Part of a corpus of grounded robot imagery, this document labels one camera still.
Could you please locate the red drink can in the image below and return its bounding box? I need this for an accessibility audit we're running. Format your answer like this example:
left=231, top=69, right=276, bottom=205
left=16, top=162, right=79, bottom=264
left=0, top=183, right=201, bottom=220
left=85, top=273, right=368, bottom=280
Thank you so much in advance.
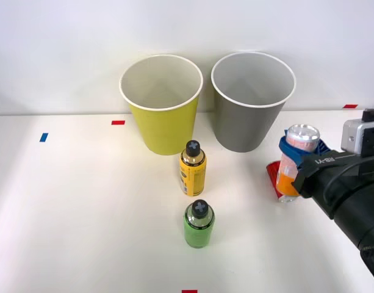
left=265, top=161, right=282, bottom=203

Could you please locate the grey plastic waste bin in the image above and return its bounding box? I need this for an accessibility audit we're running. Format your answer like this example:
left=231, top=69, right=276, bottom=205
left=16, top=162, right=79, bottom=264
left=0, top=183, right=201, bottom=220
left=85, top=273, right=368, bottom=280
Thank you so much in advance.
left=210, top=51, right=297, bottom=153

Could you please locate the yellow label plastic bottle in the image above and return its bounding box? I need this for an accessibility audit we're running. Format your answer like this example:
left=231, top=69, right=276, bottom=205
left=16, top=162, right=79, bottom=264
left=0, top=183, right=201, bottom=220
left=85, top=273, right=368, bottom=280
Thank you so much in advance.
left=179, top=139, right=207, bottom=197

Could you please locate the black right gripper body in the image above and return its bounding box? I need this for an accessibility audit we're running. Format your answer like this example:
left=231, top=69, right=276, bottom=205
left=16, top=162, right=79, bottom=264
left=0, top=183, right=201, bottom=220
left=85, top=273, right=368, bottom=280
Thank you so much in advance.
left=292, top=149, right=374, bottom=219

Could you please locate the yellow-green plastic waste bin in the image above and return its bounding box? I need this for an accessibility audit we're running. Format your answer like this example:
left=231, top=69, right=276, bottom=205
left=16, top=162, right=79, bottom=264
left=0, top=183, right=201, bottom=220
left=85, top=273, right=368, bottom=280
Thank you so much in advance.
left=118, top=54, right=204, bottom=156

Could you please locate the green label plastic bottle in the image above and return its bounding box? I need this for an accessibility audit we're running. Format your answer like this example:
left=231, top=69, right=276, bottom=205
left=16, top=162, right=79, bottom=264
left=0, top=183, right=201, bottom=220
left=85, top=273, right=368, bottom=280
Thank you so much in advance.
left=182, top=199, right=216, bottom=250

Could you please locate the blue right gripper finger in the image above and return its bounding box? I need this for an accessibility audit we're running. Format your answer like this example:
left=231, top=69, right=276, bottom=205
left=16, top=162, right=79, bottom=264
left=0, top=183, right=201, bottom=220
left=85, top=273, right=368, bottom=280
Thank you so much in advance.
left=278, top=134, right=308, bottom=164
left=314, top=137, right=332, bottom=156

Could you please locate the orange and pink drink can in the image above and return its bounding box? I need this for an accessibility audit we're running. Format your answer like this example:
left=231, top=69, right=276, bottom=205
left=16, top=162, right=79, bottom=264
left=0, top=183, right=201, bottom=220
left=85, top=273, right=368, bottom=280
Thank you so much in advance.
left=276, top=123, right=322, bottom=204

